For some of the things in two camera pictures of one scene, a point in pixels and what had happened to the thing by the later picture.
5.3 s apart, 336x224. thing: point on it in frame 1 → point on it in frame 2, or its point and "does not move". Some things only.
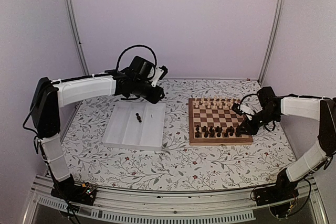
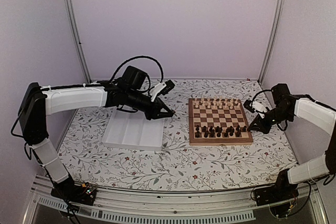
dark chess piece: [232, 130] does not move
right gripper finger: [251, 131] → [262, 130]
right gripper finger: [244, 124] → [256, 123]
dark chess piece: [212, 131] does not move
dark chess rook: [226, 135] does not move
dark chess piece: [218, 129] does not move
